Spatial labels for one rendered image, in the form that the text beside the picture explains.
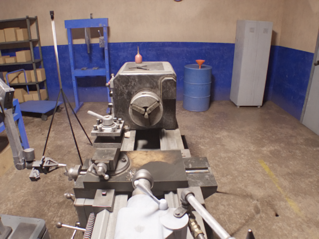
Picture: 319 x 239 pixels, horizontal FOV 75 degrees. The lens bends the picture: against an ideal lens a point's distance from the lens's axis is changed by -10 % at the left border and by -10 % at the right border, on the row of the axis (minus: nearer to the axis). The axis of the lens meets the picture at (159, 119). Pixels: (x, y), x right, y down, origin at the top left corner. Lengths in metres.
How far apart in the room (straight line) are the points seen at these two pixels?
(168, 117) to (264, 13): 4.21
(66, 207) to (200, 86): 3.27
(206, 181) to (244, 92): 3.95
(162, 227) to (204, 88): 4.08
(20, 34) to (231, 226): 5.01
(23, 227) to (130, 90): 1.41
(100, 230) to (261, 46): 4.60
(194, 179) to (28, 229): 1.38
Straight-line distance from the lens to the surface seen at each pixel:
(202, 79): 4.56
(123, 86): 1.84
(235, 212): 2.46
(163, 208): 0.74
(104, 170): 1.21
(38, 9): 5.62
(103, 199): 1.23
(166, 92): 1.79
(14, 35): 5.50
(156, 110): 1.68
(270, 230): 2.40
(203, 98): 4.69
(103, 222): 1.16
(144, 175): 0.93
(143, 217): 0.73
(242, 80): 5.05
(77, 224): 1.53
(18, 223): 2.20
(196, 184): 1.31
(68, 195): 1.43
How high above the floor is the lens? 1.69
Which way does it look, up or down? 23 degrees down
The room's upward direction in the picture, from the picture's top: straight up
